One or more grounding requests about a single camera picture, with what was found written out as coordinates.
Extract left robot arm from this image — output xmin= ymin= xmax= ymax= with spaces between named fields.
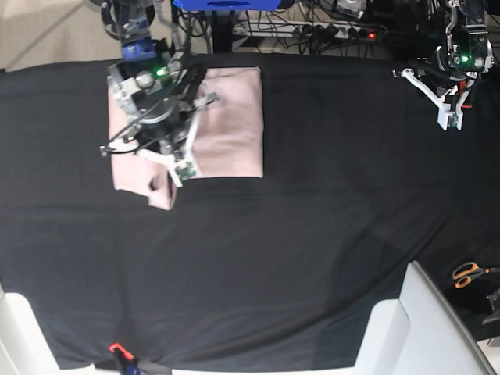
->
xmin=409 ymin=1 xmax=495 ymax=112

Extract blue plastic box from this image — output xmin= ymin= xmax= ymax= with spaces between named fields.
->
xmin=173 ymin=0 xmax=280 ymax=12

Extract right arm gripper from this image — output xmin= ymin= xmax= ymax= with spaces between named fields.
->
xmin=100 ymin=58 xmax=218 ymax=156

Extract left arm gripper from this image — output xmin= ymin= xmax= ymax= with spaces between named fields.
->
xmin=409 ymin=38 xmax=495 ymax=105

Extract pink T-shirt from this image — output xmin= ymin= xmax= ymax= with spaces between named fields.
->
xmin=111 ymin=67 xmax=264 ymax=211

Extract black table cloth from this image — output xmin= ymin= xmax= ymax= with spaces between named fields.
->
xmin=1 ymin=54 xmax=499 ymax=372

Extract white power strip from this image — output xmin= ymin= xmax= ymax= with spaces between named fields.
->
xmin=233 ymin=19 xmax=387 ymax=42

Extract orange black clamp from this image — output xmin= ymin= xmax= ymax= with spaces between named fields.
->
xmin=109 ymin=342 xmax=135 ymax=373

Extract orange handled scissors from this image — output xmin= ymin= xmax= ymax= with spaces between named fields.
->
xmin=452 ymin=262 xmax=499 ymax=289

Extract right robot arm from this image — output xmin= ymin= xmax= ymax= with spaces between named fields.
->
xmin=100 ymin=1 xmax=217 ymax=161

